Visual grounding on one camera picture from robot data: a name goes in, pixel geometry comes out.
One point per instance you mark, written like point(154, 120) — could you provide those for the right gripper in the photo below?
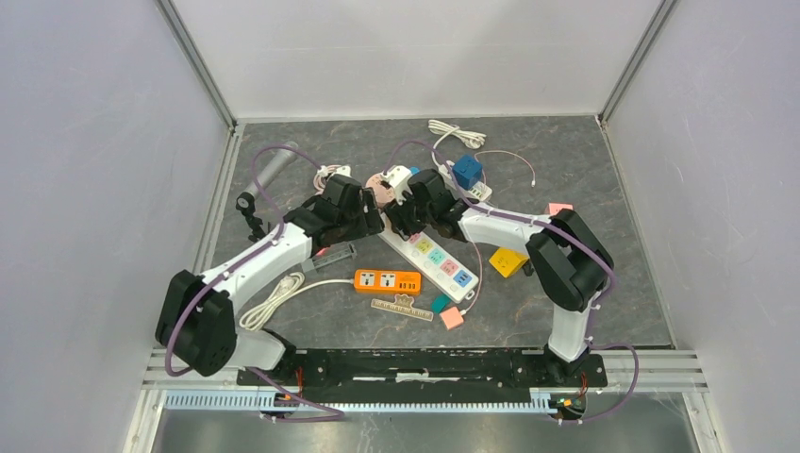
point(397, 213)

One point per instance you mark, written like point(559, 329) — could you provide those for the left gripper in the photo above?
point(369, 221)

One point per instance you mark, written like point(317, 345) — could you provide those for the pink round socket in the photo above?
point(384, 192)

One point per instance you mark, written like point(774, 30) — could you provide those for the blue cube socket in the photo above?
point(467, 172)

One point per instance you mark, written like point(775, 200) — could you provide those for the white power strip with USB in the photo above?
point(481, 191)

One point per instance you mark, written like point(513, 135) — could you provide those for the long white power strip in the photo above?
point(438, 266)

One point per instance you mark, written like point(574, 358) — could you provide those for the orange power strip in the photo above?
point(368, 281)

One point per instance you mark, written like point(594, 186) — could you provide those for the yellow cube socket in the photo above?
point(507, 262)

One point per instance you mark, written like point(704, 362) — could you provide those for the pink cube charger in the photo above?
point(451, 318)

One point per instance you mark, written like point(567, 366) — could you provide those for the pink cube socket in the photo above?
point(555, 208)

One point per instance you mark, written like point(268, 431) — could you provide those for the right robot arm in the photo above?
point(574, 269)

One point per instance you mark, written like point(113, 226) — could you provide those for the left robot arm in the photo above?
point(198, 324)

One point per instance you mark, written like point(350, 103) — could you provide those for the grey lego truss piece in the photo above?
point(337, 252)

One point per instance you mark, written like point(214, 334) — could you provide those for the silver microphone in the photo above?
point(282, 159)

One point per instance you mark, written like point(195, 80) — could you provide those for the teal small block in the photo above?
point(440, 303)

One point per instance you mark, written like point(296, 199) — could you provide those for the wooden comb ruler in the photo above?
point(402, 305)

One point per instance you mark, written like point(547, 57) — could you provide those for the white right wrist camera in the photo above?
point(397, 178)

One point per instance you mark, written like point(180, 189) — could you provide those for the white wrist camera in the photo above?
point(328, 171)
point(397, 178)

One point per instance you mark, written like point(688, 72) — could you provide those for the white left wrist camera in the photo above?
point(328, 171)

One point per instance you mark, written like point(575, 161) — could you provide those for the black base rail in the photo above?
point(431, 375)

